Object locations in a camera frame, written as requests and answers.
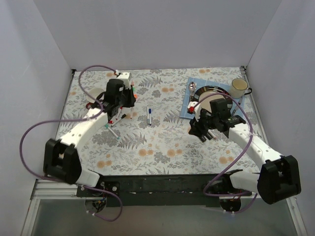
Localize floral tablecloth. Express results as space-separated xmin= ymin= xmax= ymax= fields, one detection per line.
xmin=46 ymin=67 xmax=268 ymax=177

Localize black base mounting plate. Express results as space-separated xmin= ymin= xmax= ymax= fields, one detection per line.
xmin=76 ymin=174 xmax=253 ymax=207

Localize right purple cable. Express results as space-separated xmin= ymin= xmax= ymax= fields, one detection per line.
xmin=191 ymin=92 xmax=259 ymax=214

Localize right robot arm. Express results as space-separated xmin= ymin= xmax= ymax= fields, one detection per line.
xmin=188 ymin=98 xmax=301 ymax=205

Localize cream enamel mug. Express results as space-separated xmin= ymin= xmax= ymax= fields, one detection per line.
xmin=229 ymin=78 xmax=252 ymax=98

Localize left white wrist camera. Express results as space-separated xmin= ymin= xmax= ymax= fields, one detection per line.
xmin=116 ymin=72 xmax=131 ymax=89

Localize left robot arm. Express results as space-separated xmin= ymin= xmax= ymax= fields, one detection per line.
xmin=43 ymin=72 xmax=136 ymax=197

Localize black orange highlighter body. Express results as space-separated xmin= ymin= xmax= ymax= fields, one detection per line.
xmin=199 ymin=135 xmax=207 ymax=142

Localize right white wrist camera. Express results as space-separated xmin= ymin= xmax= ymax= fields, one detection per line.
xmin=187 ymin=101 xmax=202 ymax=121

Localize blue cap marker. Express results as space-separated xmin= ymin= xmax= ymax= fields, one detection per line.
xmin=149 ymin=108 xmax=152 ymax=125

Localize blue checked placemat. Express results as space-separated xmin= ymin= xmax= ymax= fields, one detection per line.
xmin=180 ymin=77 xmax=245 ymax=119

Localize patterned handle knife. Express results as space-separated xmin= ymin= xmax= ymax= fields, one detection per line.
xmin=231 ymin=97 xmax=243 ymax=116

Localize aluminium frame rail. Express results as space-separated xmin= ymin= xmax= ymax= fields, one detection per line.
xmin=21 ymin=180 xmax=307 ymax=236

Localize metal spoon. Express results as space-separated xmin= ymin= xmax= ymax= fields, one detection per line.
xmin=188 ymin=82 xmax=196 ymax=102

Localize teal cap marker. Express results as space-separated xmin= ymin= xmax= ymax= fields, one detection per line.
xmin=105 ymin=125 xmax=120 ymax=140

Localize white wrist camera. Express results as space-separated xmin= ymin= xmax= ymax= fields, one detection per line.
xmin=116 ymin=72 xmax=131 ymax=89
xmin=187 ymin=101 xmax=202 ymax=121

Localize dark rimmed cream plate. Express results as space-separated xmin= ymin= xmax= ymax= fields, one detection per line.
xmin=193 ymin=86 xmax=233 ymax=116

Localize red white mug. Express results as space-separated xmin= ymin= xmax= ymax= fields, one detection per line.
xmin=86 ymin=88 xmax=105 ymax=109

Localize black cap marker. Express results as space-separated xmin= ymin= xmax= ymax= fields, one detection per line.
xmin=111 ymin=114 xmax=126 ymax=127

